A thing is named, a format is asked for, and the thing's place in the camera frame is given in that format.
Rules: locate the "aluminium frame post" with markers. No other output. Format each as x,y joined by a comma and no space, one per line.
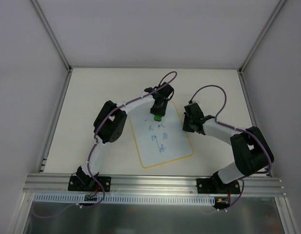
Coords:
267,26
47,27

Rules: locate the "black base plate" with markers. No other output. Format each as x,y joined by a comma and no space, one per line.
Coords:
213,186
88,184

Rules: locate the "left aluminium frame post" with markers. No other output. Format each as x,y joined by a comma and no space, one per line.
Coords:
47,27

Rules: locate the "white slotted cable duct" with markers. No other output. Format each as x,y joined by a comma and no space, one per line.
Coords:
125,199

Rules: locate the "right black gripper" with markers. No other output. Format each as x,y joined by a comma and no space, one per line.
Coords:
188,125

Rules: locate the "right aluminium frame post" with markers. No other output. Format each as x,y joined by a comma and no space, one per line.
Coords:
267,26

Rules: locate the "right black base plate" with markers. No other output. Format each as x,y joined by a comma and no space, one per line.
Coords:
213,186

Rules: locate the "yellow framed small whiteboard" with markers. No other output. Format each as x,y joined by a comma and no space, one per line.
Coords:
160,142

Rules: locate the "aluminium mounting rail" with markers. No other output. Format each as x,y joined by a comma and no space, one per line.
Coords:
153,185

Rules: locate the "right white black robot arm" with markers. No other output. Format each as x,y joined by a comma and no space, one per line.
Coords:
250,151

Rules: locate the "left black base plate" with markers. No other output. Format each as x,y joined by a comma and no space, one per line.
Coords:
88,184

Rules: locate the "green whiteboard eraser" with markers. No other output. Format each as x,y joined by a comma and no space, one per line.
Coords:
158,118

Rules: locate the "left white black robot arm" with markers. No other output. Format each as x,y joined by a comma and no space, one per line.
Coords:
108,127

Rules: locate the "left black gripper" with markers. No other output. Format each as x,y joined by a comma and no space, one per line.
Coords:
159,110

